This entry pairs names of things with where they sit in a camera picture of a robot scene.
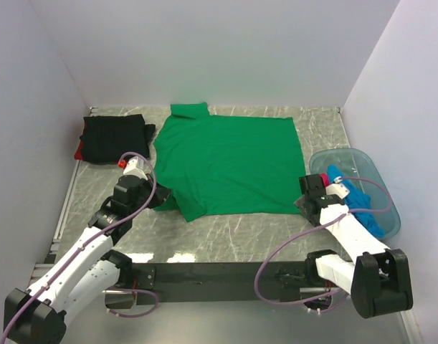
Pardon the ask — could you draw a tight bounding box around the pink t shirt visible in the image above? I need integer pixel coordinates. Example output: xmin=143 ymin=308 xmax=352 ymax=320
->
xmin=319 ymin=173 xmax=330 ymax=187

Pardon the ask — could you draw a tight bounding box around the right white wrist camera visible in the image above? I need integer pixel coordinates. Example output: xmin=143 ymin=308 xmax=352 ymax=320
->
xmin=325 ymin=177 xmax=350 ymax=199

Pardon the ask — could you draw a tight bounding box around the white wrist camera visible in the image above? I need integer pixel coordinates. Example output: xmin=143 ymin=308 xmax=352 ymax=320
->
xmin=118 ymin=156 xmax=147 ymax=179
xmin=325 ymin=177 xmax=350 ymax=199

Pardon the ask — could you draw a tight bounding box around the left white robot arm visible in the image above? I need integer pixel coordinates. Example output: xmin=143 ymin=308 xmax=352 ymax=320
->
xmin=2 ymin=176 xmax=171 ymax=343

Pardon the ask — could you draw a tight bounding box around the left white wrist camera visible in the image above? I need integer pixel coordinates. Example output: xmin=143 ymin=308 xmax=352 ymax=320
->
xmin=118 ymin=156 xmax=147 ymax=179

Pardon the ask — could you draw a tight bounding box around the folded black t shirt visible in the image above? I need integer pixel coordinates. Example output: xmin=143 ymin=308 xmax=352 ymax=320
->
xmin=80 ymin=114 xmax=156 ymax=164

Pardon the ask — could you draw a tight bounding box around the green t shirt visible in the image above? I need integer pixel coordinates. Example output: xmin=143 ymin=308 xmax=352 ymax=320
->
xmin=154 ymin=102 xmax=305 ymax=221

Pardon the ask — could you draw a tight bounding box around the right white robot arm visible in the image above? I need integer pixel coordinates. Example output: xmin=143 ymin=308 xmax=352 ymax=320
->
xmin=295 ymin=174 xmax=414 ymax=318

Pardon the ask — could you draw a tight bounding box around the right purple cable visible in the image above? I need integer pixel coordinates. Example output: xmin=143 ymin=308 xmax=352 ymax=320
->
xmin=254 ymin=173 xmax=394 ymax=305

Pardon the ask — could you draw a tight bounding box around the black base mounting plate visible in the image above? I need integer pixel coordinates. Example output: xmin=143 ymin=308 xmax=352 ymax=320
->
xmin=89 ymin=261 xmax=334 ymax=307

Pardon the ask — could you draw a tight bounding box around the blue t shirt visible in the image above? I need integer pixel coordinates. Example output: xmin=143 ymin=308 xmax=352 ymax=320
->
xmin=327 ymin=164 xmax=393 ymax=239

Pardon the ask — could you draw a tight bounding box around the folded red t shirt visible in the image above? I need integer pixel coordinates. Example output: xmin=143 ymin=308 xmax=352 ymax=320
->
xmin=74 ymin=140 xmax=88 ymax=161

